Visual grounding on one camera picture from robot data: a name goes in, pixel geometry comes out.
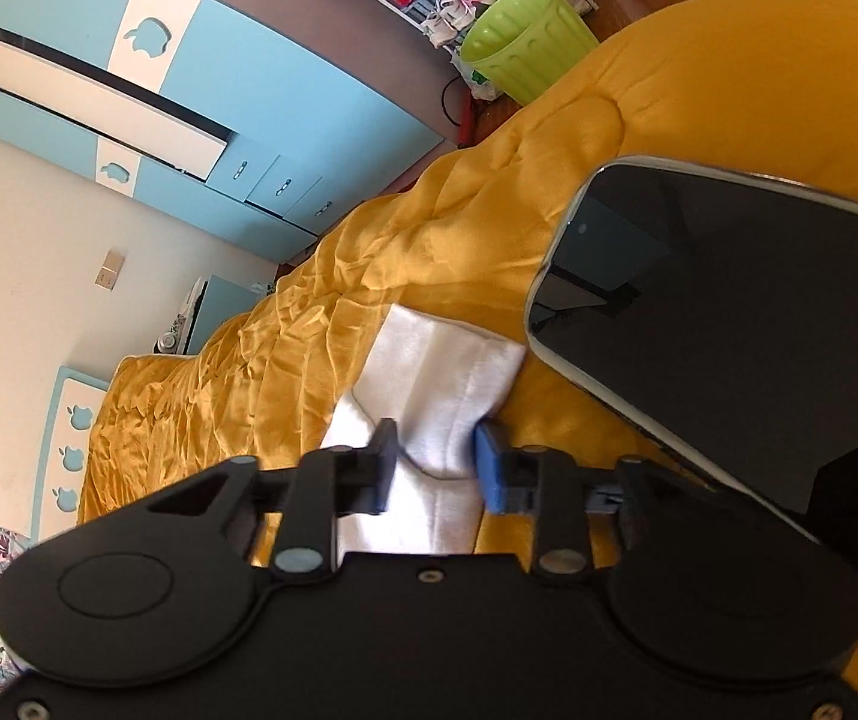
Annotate white garment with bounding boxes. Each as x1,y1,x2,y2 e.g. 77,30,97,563
322,305,525,556

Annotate blue bedside table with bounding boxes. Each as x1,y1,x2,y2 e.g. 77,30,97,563
154,275,266,356

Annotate black smartphone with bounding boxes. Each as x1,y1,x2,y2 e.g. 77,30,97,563
525,156,858,571

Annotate white blue headboard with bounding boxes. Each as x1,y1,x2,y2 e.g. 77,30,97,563
29,366,107,543

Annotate green plastic waste bin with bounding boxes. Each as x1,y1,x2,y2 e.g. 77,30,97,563
460,0,600,106

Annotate mustard yellow duvet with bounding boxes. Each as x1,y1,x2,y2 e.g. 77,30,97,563
79,0,858,523

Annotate blue white wardrobe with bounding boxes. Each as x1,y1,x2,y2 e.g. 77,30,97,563
0,0,442,262

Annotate wall switch plate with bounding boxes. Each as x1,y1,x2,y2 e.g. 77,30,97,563
95,249,125,291

